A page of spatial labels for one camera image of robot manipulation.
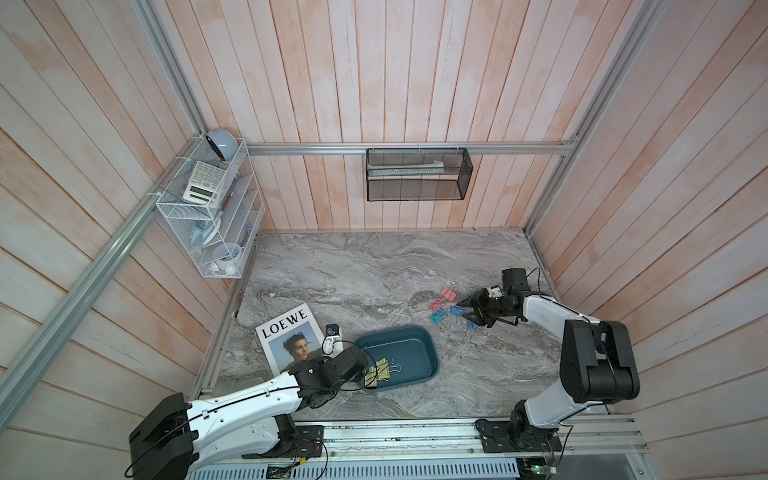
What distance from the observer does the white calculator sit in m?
0.73

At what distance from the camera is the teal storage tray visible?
32.8 inches

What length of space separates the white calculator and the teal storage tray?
562 mm
